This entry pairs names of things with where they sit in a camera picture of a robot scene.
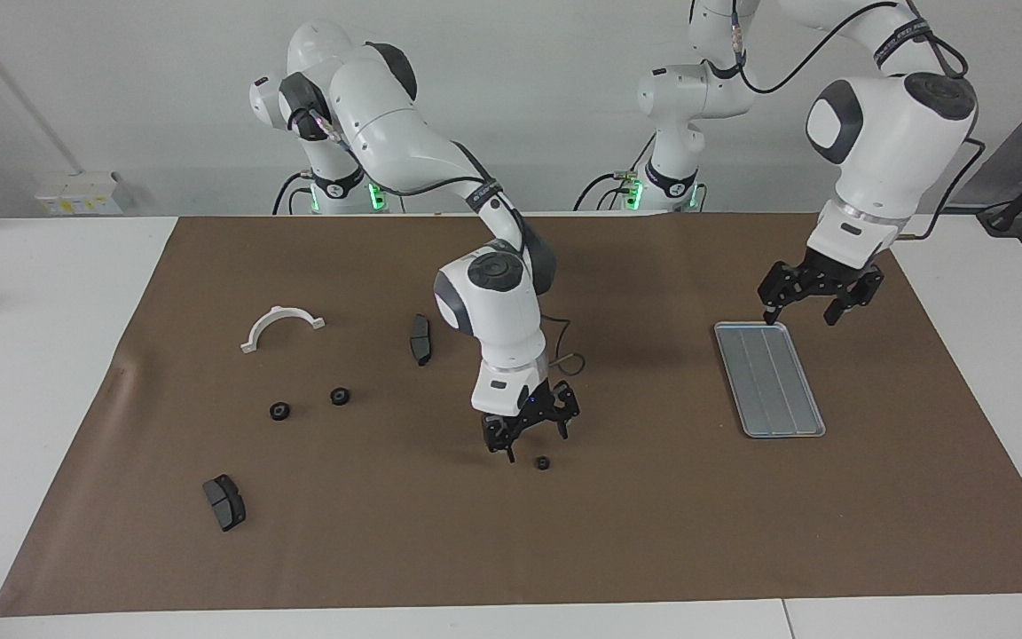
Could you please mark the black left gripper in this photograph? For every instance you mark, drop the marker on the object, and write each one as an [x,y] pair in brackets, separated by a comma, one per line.
[833,271]

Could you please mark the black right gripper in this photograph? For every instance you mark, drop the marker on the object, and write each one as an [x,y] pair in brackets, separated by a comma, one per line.
[530,408]

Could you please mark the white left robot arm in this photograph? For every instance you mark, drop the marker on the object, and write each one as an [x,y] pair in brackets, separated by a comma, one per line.
[892,133]

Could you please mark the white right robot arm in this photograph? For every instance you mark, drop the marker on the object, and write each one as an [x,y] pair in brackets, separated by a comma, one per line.
[502,311]

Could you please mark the silver metal tray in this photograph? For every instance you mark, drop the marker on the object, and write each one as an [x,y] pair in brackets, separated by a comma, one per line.
[768,382]

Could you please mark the brown paper mat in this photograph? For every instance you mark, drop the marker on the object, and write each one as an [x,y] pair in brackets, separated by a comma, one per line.
[511,532]

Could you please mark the dark grey brake pad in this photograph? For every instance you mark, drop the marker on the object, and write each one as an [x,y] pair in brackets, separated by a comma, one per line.
[225,504]
[420,337]

